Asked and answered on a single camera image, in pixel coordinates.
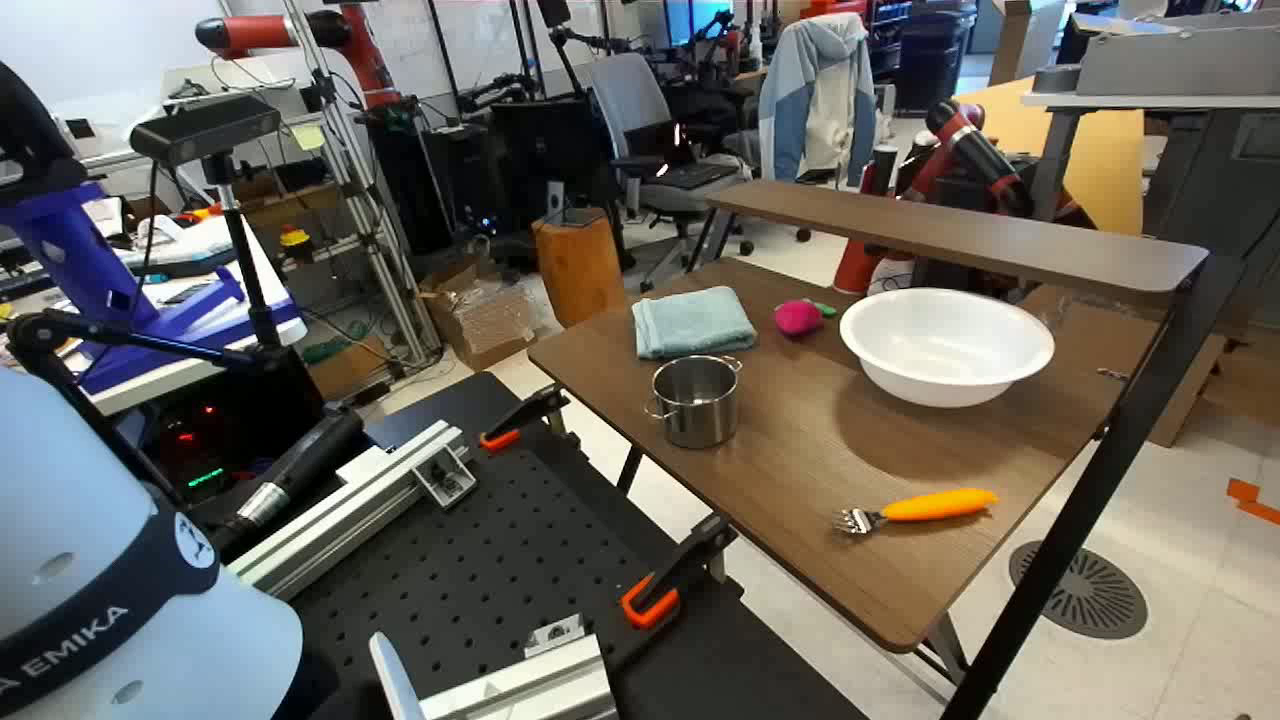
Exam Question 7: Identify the open cardboard box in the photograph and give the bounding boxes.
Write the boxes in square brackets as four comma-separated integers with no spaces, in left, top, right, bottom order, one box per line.
[415,255,543,377]

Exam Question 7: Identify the orange black bar clamp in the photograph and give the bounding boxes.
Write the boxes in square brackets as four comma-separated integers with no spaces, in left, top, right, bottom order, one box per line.
[616,513,740,636]
[476,384,570,459]

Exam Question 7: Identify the small steel pot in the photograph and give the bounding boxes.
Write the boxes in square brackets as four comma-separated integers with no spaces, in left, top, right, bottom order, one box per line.
[643,351,749,453]

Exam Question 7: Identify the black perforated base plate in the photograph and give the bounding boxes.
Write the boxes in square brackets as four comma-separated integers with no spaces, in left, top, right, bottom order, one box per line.
[284,370,872,720]

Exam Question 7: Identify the purple blue machine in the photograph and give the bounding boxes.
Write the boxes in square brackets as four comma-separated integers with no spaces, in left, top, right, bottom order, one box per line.
[0,56,311,418]

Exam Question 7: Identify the black cylindrical handle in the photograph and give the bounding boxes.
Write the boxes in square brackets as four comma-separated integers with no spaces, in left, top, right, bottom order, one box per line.
[210,402,373,560]

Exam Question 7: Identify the black metal table frame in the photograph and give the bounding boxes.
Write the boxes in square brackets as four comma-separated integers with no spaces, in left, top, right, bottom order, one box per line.
[934,250,1246,720]

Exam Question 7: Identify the raised wooden shelf board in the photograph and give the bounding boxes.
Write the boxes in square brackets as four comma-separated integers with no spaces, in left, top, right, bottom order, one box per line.
[699,177,1213,300]

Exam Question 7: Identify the black camera on tripod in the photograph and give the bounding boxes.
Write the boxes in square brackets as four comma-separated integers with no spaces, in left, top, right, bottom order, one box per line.
[125,91,289,351]

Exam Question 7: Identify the folded blue cloth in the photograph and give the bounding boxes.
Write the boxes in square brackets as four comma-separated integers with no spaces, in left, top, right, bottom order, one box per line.
[627,282,759,363]

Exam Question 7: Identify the short aluminium extrusion bracket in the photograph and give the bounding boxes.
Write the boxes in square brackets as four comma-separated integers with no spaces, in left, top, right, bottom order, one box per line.
[365,610,619,720]

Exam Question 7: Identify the white plastic bowl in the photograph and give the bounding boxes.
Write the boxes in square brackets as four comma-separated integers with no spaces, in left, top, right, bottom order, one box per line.
[836,282,1061,411]

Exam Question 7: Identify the brown wooden cylinder stool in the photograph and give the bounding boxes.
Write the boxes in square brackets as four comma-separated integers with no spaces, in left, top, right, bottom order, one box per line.
[526,204,627,333]

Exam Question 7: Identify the long aluminium extrusion rail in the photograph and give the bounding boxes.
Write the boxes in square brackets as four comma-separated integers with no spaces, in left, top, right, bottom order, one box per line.
[223,417,481,604]

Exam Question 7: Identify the grey office chair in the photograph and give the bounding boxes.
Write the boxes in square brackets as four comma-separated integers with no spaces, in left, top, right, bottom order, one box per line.
[574,49,759,297]

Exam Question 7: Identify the red black robot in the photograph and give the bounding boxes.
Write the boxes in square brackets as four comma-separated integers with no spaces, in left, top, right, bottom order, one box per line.
[833,97,1090,300]

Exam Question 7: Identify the orange handled peeler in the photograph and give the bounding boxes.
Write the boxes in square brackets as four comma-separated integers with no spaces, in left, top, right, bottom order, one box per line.
[833,484,1002,545]

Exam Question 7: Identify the metal rack frame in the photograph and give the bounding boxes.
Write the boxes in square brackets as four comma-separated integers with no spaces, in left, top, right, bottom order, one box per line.
[270,0,447,377]

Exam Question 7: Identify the round floor drain grate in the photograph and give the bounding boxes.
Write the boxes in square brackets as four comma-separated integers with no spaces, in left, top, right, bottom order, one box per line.
[1002,534,1153,643]

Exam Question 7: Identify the grey desk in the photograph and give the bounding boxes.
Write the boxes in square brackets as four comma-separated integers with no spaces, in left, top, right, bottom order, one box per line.
[1019,6,1280,255]

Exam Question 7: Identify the yellow board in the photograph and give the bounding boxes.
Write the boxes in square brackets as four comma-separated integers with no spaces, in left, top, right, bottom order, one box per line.
[955,70,1153,239]

